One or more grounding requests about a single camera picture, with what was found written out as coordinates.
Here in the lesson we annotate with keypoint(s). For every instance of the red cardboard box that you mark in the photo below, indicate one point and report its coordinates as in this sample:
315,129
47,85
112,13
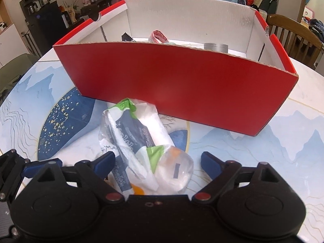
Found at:
177,81

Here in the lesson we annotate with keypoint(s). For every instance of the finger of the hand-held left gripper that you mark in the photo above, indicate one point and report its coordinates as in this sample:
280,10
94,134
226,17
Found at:
33,170
10,162

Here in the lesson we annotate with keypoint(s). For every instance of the black water dispenser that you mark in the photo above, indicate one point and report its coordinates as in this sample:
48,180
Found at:
38,30

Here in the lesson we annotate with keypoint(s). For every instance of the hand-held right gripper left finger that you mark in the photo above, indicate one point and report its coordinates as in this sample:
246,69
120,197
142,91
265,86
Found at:
106,163

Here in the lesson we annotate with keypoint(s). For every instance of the bed with clothes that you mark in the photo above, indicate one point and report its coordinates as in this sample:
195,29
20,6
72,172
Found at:
315,27

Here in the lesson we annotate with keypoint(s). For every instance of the small pink packet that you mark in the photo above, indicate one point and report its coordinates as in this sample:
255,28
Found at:
158,36

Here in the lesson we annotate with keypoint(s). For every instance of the silver metal tin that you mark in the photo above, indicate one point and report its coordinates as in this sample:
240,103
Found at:
215,46

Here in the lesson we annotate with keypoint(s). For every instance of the white cabinet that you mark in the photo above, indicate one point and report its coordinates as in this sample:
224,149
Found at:
8,43

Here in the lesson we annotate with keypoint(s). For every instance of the black snack packet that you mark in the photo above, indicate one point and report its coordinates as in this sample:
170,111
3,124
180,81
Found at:
127,38
141,136

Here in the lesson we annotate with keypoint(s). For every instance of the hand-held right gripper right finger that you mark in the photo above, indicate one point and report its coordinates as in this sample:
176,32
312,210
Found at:
210,165

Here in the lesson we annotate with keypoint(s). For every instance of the wooden chair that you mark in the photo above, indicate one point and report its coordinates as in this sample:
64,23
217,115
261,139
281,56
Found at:
291,22

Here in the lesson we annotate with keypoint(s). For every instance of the dark television cabinet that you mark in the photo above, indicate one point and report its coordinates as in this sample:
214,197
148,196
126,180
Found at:
101,2

